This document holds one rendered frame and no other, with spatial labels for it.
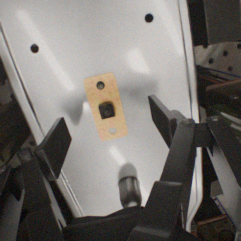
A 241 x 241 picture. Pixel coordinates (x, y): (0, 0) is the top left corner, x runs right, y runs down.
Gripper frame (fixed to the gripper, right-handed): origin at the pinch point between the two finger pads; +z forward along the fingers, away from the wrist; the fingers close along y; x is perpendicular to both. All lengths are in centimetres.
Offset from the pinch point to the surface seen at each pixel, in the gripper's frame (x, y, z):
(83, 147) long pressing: -4.2, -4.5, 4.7
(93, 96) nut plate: 2.3, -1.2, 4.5
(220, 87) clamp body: -2.6, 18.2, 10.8
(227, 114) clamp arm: -3.4, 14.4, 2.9
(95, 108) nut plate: 0.8, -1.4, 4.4
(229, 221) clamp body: -37.6, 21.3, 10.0
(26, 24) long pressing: 11.8, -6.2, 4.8
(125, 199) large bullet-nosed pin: -11.1, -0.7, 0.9
